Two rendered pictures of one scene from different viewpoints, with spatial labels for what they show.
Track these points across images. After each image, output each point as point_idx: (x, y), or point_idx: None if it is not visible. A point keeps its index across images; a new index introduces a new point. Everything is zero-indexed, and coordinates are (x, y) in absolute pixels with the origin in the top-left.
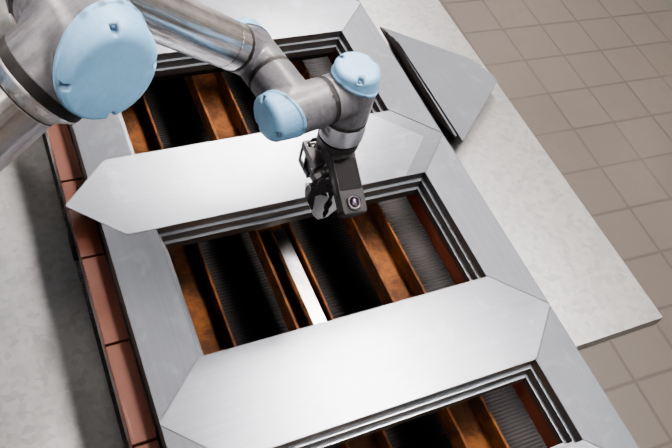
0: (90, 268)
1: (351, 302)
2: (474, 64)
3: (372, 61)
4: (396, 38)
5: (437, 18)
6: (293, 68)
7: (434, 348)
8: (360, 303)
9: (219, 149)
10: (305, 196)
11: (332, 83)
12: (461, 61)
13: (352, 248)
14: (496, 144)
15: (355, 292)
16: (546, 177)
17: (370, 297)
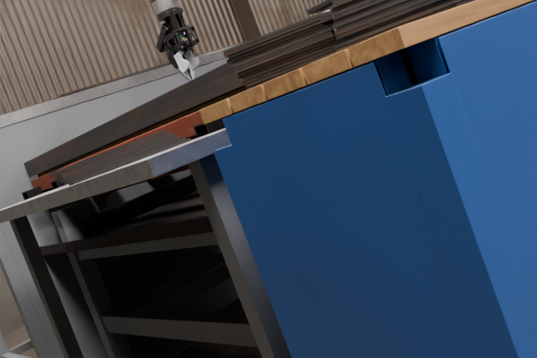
0: None
1: (195, 208)
2: (70, 173)
3: None
4: (165, 132)
5: (113, 170)
6: None
7: None
8: (188, 210)
9: None
10: (193, 53)
11: None
12: (86, 161)
13: (201, 211)
14: (62, 187)
15: (193, 209)
16: (19, 203)
17: (182, 213)
